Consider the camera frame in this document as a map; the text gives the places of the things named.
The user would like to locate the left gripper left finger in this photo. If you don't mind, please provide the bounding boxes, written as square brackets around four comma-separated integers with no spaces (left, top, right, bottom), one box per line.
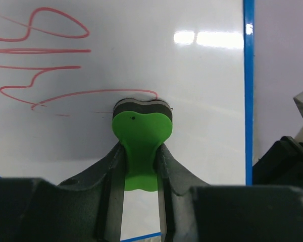
[0,144,124,241]

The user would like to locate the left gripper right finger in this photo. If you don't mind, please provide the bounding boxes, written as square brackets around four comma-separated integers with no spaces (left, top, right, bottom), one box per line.
[156,145,303,241]

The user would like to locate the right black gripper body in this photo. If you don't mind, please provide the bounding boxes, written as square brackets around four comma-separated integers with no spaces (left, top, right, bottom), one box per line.
[252,136,303,187]

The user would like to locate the green whiteboard eraser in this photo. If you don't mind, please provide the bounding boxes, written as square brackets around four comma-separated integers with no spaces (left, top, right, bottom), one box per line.
[112,98,173,192]

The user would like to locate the blue framed whiteboard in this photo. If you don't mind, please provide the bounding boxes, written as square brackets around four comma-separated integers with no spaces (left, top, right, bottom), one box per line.
[0,1,254,239]

